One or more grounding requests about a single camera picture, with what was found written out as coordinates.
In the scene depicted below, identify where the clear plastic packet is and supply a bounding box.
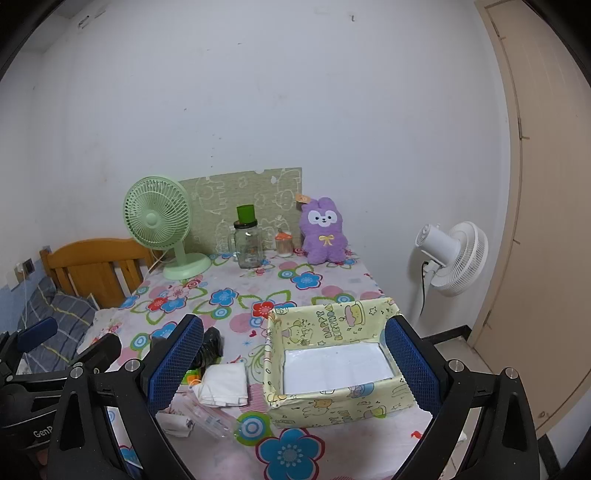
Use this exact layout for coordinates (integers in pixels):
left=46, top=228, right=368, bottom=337
left=173, top=392, right=241, bottom=441

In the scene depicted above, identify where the beige door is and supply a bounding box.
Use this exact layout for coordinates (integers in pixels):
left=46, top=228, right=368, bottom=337
left=471, top=0, right=591, bottom=435

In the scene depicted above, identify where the white fan cable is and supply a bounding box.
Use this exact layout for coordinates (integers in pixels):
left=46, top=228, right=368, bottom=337
left=147, top=250, right=172, bottom=274

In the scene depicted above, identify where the glass mug jar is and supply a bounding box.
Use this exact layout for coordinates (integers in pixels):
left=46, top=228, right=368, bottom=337
left=216, top=220, right=265, bottom=270

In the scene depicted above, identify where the green printed board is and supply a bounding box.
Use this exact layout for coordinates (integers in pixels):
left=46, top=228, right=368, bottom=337
left=178, top=167, right=304, bottom=254

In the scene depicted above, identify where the small white cloth piece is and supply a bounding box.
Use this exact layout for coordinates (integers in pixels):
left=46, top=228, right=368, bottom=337
left=159, top=413, right=195, bottom=437

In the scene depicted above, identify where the yellow cartoon printed box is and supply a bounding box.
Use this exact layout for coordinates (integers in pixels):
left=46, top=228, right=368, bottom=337
left=263, top=298, right=415, bottom=429

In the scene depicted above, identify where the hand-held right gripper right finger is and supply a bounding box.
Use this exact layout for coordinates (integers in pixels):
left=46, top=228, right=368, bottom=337
left=384, top=315, right=541, bottom=480

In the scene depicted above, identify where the green desk fan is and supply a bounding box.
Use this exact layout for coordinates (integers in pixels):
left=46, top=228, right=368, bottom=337
left=123, top=174, right=212, bottom=281

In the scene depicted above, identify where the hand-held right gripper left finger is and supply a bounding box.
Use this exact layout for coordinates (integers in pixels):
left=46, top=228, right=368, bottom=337
left=46, top=315, right=205, bottom=480

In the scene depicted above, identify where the white paper sheet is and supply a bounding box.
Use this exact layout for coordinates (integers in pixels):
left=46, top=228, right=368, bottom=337
left=283, top=344, right=400, bottom=395

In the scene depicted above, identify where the white standing fan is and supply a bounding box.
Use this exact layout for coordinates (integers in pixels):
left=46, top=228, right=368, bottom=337
left=414, top=222, right=489, bottom=324

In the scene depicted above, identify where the grey plaid pillow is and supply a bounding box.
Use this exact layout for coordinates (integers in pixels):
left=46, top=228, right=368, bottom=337
left=18, top=277, right=98, bottom=370

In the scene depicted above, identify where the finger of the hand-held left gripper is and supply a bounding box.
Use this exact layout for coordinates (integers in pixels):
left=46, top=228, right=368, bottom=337
left=9, top=333, right=122, bottom=386
left=0, top=318, right=59, bottom=376

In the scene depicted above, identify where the purple plush rabbit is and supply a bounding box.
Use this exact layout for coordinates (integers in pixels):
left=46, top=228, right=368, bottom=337
left=295, top=194, right=350, bottom=265

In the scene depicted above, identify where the black fan cable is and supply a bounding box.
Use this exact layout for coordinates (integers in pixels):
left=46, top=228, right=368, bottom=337
left=420, top=259, right=432, bottom=319

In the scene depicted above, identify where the black plastic bag roll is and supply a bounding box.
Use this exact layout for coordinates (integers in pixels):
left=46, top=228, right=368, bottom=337
left=194, top=327, right=225, bottom=370

